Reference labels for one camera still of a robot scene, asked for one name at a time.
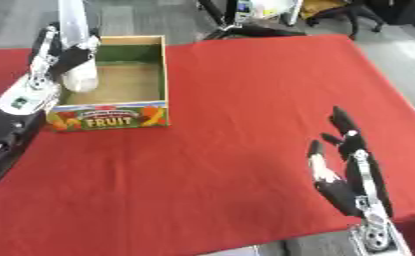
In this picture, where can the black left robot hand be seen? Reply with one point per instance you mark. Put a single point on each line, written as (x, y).
(70, 59)

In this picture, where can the tan cardboard box green inside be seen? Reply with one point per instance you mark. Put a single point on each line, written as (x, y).
(123, 90)

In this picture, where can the black tripod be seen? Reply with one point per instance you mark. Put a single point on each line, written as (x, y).
(239, 23)

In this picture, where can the white plastic bottle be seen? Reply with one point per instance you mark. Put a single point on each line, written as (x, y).
(76, 50)

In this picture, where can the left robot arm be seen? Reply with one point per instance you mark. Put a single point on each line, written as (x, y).
(12, 113)

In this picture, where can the black chair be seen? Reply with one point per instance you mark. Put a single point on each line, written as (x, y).
(347, 13)

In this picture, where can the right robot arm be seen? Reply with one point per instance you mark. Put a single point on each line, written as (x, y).
(379, 236)

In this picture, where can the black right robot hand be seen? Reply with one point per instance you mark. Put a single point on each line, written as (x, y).
(349, 176)

